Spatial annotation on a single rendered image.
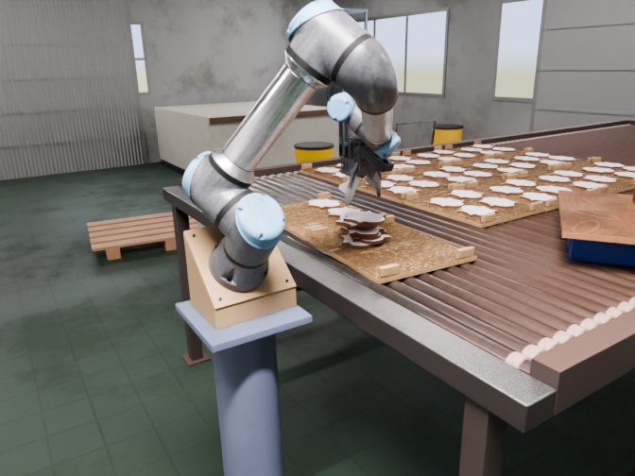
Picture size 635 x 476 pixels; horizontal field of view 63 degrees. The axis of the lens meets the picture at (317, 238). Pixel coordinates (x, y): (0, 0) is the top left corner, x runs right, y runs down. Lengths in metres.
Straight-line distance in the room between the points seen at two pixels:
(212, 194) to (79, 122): 7.54
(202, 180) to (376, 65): 0.45
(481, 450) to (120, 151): 8.10
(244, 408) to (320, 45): 0.91
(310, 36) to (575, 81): 5.82
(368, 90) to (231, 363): 0.74
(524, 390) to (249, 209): 0.65
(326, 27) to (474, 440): 0.86
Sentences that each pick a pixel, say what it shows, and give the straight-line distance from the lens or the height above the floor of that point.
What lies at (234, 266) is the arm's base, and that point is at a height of 1.03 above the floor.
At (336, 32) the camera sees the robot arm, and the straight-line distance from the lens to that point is 1.08.
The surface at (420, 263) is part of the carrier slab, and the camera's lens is 1.49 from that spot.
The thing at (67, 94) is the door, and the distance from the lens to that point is 8.64.
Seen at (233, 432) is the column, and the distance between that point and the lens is 1.50.
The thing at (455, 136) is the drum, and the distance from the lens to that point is 7.28.
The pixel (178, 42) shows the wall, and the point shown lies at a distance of 9.07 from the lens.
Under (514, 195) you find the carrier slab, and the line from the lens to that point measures 2.32.
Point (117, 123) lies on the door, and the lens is 8.77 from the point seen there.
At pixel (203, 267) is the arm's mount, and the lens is 1.31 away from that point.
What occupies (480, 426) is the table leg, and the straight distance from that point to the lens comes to 1.12.
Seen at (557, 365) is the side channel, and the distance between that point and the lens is 1.06.
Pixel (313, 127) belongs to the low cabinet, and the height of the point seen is 0.68.
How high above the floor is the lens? 1.47
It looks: 19 degrees down
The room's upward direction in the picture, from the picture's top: 1 degrees counter-clockwise
